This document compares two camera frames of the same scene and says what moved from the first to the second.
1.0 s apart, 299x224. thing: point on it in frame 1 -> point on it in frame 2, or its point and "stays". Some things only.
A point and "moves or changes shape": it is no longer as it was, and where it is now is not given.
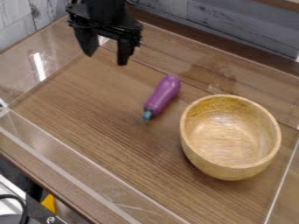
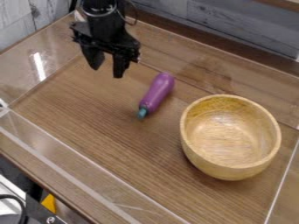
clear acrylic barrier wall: [71, 173] stays
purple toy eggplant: [163, 96] moves or changes shape
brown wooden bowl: [229, 136] stays
